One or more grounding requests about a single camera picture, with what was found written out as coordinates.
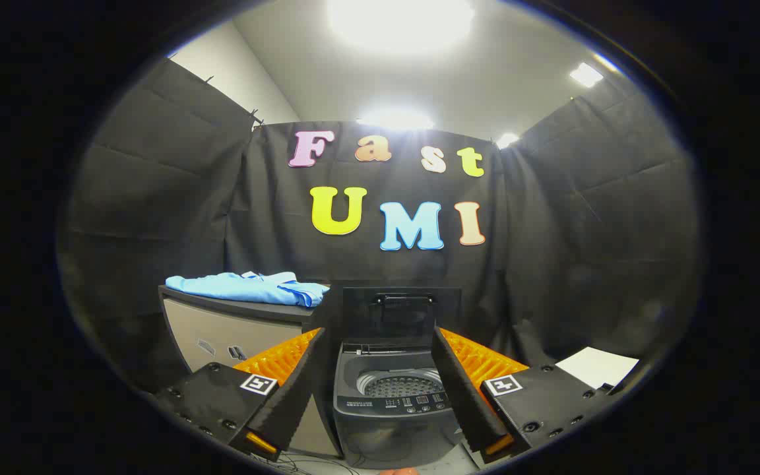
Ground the light blue polo shirt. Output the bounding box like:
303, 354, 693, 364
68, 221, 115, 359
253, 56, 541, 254
165, 271, 331, 308

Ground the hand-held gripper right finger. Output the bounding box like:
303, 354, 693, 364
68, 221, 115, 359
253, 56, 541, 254
431, 325, 618, 464

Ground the grey cabinet with dark top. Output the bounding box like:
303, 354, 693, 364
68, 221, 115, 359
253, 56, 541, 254
159, 285, 344, 459

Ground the grey washing machine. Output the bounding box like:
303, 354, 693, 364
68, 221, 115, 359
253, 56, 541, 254
332, 340, 468, 469

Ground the ceiling light panel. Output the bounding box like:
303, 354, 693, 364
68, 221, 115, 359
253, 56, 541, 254
569, 62, 604, 88

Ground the white flat board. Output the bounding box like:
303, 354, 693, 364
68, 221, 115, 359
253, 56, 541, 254
555, 347, 639, 390

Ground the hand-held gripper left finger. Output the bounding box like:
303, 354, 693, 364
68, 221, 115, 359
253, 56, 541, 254
156, 328, 327, 462

